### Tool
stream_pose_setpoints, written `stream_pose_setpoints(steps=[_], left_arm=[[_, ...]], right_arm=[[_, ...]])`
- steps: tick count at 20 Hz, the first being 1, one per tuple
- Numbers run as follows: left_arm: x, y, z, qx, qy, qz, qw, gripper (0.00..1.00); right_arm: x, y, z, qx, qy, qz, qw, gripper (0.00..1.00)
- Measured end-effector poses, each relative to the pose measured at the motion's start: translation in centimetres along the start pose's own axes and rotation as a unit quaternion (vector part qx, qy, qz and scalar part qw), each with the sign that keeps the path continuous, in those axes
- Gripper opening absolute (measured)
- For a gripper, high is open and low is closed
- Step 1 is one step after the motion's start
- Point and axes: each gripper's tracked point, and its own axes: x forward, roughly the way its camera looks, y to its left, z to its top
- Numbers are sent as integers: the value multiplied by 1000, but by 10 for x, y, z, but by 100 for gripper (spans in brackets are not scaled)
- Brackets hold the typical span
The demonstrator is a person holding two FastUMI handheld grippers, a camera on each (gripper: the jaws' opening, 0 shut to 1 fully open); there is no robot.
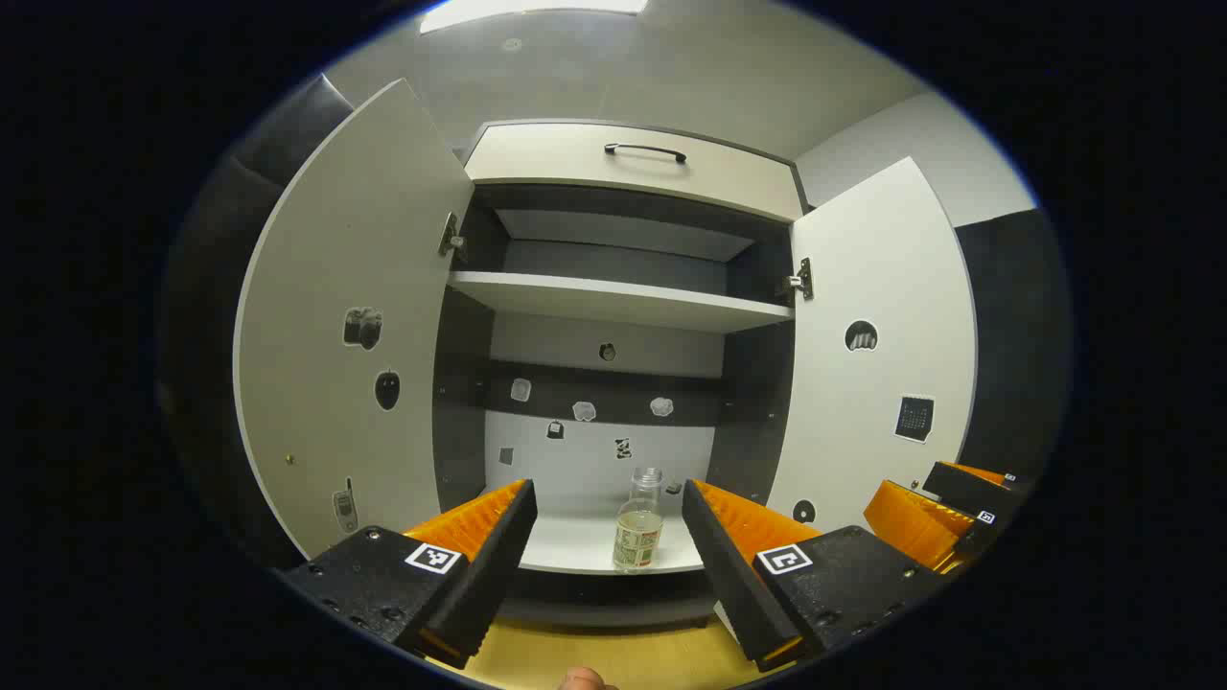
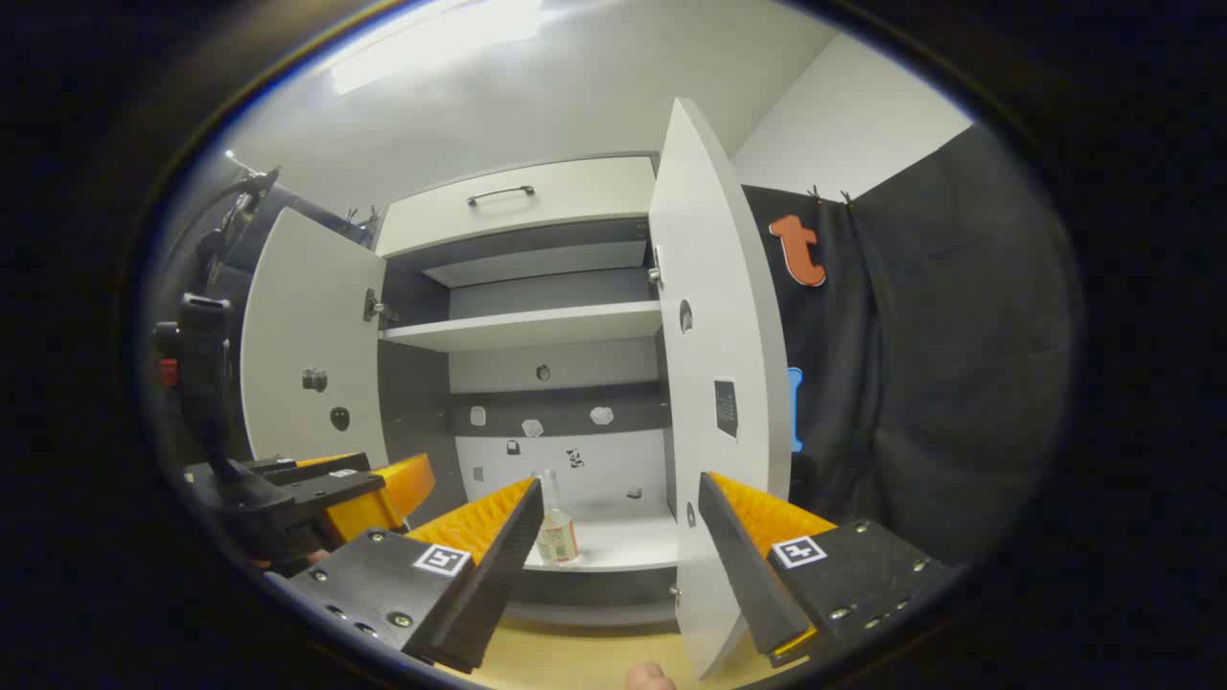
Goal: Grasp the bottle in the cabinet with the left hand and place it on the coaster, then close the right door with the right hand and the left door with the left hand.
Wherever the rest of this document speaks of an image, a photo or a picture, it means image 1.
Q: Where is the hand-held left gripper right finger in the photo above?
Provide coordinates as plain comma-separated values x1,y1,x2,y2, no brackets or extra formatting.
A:
681,477,945,674

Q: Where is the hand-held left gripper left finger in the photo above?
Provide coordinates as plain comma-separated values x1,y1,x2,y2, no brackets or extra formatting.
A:
273,477,540,672

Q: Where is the clear glass bottle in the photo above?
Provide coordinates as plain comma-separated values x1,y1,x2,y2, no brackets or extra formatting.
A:
613,467,665,573

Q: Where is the cat sticker grey cabinet door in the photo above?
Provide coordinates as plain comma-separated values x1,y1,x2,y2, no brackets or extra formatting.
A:
767,156,979,538

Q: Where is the camera sticker grey cabinet door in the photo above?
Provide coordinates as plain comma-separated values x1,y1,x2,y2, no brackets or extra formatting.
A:
233,79,475,562

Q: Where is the thick grey cabinet shelf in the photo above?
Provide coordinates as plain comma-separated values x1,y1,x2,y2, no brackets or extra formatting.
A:
518,506,706,576

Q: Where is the grey cabinet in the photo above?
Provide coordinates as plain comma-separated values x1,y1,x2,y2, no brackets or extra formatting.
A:
431,120,814,629

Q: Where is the thin grey cabinet shelf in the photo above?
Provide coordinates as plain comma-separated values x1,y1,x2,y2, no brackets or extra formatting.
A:
448,271,797,334

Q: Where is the grey cabinet drawer front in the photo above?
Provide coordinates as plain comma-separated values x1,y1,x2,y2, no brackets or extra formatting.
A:
463,122,806,223

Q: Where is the ceiling light panel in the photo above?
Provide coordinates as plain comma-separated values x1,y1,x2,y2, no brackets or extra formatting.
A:
419,0,649,35

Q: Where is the black drawer handle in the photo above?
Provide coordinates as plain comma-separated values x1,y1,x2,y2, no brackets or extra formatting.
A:
604,143,688,165

